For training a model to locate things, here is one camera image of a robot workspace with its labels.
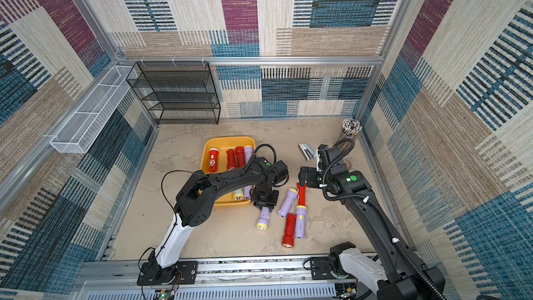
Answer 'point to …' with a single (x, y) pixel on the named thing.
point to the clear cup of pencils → (350, 128)
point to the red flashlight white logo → (213, 160)
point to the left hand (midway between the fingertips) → (271, 210)
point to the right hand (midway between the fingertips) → (313, 180)
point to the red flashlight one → (240, 153)
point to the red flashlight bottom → (288, 240)
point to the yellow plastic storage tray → (223, 154)
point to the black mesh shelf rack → (176, 92)
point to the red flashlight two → (231, 161)
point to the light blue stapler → (306, 151)
